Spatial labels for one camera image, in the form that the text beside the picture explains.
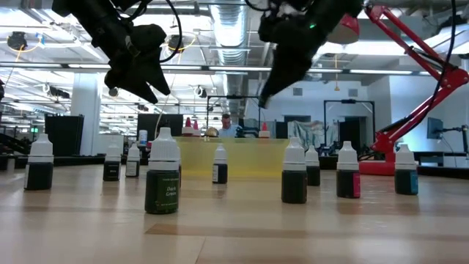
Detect silver ventilation duct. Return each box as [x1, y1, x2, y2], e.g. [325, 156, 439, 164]
[209, 0, 250, 118]

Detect grey draped cloth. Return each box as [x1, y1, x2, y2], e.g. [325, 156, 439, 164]
[287, 120, 340, 150]

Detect red desk lamp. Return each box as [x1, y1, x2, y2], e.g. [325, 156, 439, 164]
[327, 3, 469, 177]

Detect small brown food coloring bottle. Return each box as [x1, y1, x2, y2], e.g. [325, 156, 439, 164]
[281, 136, 309, 205]

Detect small green food coloring bottle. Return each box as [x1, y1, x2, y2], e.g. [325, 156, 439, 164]
[304, 144, 322, 187]

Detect small black label coloring bottle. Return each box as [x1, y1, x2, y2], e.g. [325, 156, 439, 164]
[103, 142, 122, 183]

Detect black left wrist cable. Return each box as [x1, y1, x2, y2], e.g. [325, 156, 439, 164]
[120, 0, 183, 64]

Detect person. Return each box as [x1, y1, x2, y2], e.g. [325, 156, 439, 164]
[218, 113, 239, 139]

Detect long ceiling light strip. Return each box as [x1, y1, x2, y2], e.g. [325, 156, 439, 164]
[0, 61, 415, 76]

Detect yellow translucent plastic tray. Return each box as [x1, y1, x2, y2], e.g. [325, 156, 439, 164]
[174, 136, 291, 181]

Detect small white label coloring bottle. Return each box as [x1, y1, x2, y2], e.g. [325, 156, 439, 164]
[212, 143, 229, 185]
[125, 142, 141, 179]

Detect small dark green coloring bottle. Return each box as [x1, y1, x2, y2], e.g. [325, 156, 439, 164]
[144, 127, 181, 216]

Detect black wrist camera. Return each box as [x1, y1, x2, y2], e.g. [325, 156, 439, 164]
[128, 23, 168, 52]
[258, 12, 286, 45]

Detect small blue label coloring bottle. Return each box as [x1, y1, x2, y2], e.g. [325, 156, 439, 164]
[394, 143, 420, 197]

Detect white building column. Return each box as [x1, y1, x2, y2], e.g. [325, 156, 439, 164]
[70, 72, 103, 157]

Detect coloured pegs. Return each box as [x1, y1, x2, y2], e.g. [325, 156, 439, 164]
[182, 117, 195, 137]

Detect black monitor screen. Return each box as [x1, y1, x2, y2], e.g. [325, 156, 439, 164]
[137, 113, 184, 142]

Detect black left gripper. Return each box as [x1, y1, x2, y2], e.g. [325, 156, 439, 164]
[104, 38, 171, 105]

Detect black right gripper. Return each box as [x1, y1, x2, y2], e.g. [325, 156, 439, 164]
[258, 14, 330, 109]

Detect black angled rack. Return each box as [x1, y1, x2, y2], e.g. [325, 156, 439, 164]
[0, 131, 32, 155]

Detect small dark food coloring bottle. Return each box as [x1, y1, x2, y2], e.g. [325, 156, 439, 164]
[23, 133, 55, 191]

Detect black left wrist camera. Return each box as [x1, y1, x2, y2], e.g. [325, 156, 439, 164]
[128, 23, 168, 52]

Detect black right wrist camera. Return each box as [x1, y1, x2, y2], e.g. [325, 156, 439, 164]
[258, 12, 286, 45]

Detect small pink label coloring bottle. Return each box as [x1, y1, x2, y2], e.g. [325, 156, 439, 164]
[336, 141, 362, 199]

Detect monitor on black arm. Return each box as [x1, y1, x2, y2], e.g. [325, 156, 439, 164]
[426, 117, 469, 155]

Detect black cabinet panel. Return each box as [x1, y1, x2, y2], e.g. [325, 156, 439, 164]
[44, 114, 85, 157]

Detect black ceiling device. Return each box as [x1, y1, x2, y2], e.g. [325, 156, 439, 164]
[7, 31, 29, 51]
[167, 34, 185, 53]

